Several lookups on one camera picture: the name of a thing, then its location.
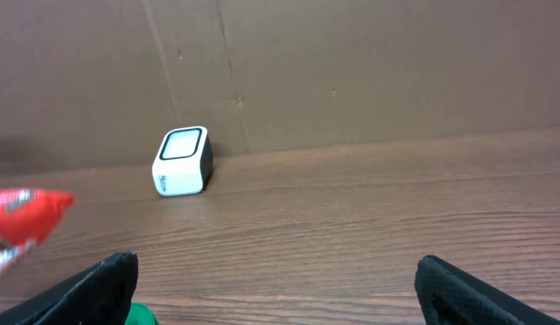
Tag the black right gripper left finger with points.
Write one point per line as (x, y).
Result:
(99, 295)

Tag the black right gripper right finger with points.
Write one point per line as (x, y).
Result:
(449, 296)

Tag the green lidded jar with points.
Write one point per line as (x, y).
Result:
(140, 314)

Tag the red snack packet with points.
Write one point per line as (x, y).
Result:
(27, 218)

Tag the white barcode scanner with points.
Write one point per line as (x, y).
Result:
(184, 162)

